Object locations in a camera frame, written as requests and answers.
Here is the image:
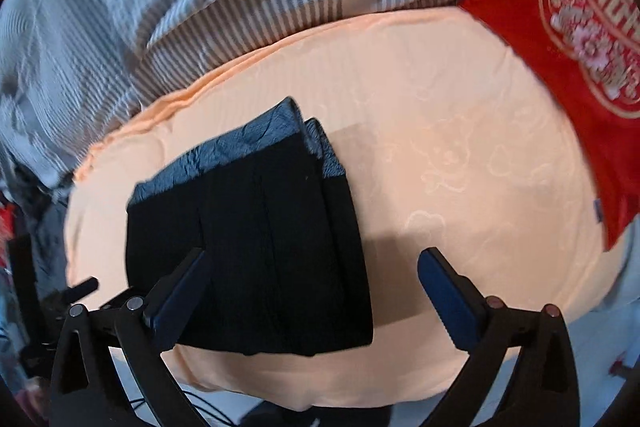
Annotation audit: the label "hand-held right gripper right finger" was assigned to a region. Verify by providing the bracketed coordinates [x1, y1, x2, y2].
[417, 247, 581, 427]

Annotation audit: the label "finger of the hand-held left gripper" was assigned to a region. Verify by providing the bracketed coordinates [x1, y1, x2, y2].
[50, 277, 99, 308]

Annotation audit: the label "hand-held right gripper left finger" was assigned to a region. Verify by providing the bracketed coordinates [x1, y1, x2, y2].
[47, 247, 211, 427]

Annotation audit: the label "black pants with grey waistband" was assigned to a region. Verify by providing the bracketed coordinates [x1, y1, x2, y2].
[125, 97, 375, 358]

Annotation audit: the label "grey clothing pile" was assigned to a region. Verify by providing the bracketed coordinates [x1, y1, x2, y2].
[27, 199, 71, 303]

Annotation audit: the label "peach embossed blanket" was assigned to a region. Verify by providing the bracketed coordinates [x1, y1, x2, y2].
[64, 7, 623, 413]

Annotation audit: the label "red embroidered pillow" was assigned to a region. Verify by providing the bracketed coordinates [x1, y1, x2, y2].
[457, 0, 640, 253]

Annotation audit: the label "black cable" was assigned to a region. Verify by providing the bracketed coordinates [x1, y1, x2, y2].
[130, 392, 236, 426]

